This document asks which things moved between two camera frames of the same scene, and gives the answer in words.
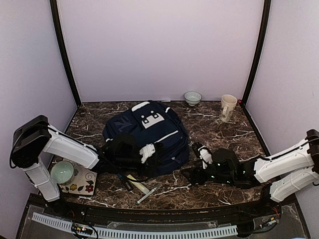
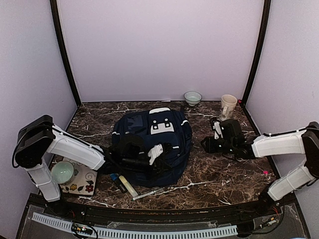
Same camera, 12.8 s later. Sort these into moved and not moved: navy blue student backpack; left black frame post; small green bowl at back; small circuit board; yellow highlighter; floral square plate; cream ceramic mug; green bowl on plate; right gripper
Moved: yellow highlighter; right gripper; navy blue student backpack
Not moved: small green bowl at back; small circuit board; green bowl on plate; left black frame post; floral square plate; cream ceramic mug
